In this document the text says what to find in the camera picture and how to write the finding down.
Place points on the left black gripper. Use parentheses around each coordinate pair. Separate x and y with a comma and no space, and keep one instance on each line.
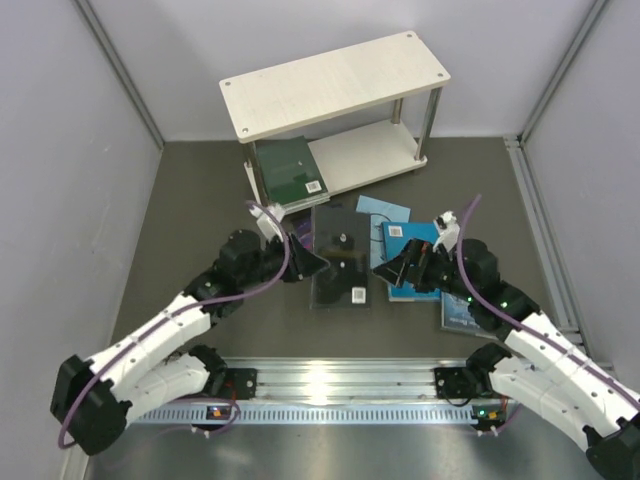
(301,262)

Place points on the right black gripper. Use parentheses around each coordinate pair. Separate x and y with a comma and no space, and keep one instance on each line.
(396,270)

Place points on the bright blue book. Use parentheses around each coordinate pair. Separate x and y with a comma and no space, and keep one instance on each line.
(395,236)

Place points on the black glossy book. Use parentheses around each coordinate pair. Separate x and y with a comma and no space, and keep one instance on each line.
(342,238)

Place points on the pale grey-green book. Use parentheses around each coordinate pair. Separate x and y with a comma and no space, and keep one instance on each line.
(303,204)

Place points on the dark green book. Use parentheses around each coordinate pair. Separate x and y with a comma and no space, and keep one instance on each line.
(290,172)

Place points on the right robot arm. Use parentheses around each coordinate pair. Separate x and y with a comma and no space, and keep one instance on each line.
(531,362)

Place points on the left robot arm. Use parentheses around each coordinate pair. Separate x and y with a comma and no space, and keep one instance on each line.
(210,297)

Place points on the purple galaxy cover book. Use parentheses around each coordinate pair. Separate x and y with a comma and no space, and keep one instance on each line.
(302,226)

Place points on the light blue circle book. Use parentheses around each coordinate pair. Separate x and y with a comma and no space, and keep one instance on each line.
(380,211)

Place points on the dark blue Wuthering Heights book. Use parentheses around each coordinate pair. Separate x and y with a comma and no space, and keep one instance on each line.
(455,318)

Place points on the white two-tier shelf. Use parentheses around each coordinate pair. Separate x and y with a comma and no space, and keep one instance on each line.
(398,69)

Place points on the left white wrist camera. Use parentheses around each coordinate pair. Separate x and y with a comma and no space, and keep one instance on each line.
(268,219)

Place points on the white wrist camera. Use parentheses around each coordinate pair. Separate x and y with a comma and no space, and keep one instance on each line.
(448,230)
(268,219)

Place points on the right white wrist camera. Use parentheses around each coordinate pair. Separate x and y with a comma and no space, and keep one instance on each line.
(448,230)

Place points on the aluminium front rail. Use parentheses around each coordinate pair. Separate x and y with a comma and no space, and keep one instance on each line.
(350,377)

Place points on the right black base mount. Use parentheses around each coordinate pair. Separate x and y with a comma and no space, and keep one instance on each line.
(457,385)

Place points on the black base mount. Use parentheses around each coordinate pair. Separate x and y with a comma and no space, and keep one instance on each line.
(457,385)
(238,384)

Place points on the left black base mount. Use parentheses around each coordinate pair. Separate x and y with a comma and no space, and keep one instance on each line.
(238,384)

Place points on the slotted cable duct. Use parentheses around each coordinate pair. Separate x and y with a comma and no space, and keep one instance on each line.
(216,414)

